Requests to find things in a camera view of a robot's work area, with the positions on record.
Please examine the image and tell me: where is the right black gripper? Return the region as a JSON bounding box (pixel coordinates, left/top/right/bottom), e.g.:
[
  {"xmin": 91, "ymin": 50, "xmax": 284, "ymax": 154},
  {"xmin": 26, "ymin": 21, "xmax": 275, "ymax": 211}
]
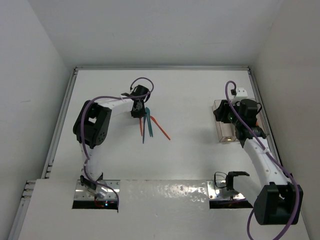
[{"xmin": 213, "ymin": 99, "xmax": 242, "ymax": 126}]

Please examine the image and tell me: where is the orange spoon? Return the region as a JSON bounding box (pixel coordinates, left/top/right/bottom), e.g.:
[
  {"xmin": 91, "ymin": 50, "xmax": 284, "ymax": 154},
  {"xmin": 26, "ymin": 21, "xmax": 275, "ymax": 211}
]
[{"xmin": 139, "ymin": 117, "xmax": 143, "ymax": 136}]

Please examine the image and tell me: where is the dark blue knife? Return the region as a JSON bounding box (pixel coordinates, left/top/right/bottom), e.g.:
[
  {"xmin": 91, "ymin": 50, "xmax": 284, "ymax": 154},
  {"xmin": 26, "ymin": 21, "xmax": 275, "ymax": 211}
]
[{"xmin": 142, "ymin": 115, "xmax": 147, "ymax": 144}]

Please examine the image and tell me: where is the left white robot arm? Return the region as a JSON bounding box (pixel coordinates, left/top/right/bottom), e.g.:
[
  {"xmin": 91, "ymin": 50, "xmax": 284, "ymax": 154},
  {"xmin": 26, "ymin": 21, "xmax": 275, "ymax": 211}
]
[{"xmin": 73, "ymin": 85, "xmax": 153, "ymax": 191}]

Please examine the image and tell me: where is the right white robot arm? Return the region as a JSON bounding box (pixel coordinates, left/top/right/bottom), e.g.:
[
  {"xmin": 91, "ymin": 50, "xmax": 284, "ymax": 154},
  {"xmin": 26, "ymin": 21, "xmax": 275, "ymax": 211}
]
[{"xmin": 213, "ymin": 99, "xmax": 304, "ymax": 225}]

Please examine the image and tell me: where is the clear container left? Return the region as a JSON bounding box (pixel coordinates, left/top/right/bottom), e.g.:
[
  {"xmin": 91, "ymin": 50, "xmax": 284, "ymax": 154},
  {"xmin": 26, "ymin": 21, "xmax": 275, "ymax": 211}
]
[{"xmin": 213, "ymin": 115, "xmax": 238, "ymax": 143}]

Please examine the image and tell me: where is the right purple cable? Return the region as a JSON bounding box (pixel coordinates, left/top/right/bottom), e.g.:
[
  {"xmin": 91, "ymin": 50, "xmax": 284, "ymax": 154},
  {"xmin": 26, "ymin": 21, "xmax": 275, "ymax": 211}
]
[{"xmin": 225, "ymin": 80, "xmax": 301, "ymax": 240}]

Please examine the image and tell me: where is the purple cable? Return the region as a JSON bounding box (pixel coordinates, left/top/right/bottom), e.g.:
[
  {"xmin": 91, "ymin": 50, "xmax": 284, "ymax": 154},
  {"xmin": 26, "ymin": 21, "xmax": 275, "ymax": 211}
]
[
  {"xmin": 81, "ymin": 77, "xmax": 155, "ymax": 208},
  {"xmin": 225, "ymin": 80, "xmax": 301, "ymax": 240}
]

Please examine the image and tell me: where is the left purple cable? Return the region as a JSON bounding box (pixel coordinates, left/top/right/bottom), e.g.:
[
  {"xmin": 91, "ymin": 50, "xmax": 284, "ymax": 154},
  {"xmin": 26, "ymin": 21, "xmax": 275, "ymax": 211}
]
[{"xmin": 81, "ymin": 77, "xmax": 155, "ymax": 208}]

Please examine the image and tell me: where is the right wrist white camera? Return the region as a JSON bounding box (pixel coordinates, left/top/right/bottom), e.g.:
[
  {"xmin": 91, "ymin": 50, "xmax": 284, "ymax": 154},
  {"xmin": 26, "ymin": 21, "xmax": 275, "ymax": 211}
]
[{"xmin": 232, "ymin": 87, "xmax": 248, "ymax": 102}]

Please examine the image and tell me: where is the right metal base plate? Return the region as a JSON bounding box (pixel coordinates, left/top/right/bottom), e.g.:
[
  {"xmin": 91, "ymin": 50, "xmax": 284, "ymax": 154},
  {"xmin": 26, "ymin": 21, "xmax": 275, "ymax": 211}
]
[{"xmin": 207, "ymin": 180, "xmax": 246, "ymax": 201}]

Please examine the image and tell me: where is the metal base plate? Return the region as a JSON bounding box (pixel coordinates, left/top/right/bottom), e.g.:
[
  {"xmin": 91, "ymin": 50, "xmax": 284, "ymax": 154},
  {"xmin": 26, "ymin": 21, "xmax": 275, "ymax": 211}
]
[
  {"xmin": 207, "ymin": 180, "xmax": 246, "ymax": 201},
  {"xmin": 73, "ymin": 179, "xmax": 120, "ymax": 202}
]

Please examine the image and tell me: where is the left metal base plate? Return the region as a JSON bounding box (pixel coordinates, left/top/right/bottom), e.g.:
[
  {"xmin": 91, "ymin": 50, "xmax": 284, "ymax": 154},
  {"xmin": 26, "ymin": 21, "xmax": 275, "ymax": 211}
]
[{"xmin": 73, "ymin": 179, "xmax": 120, "ymax": 202}]

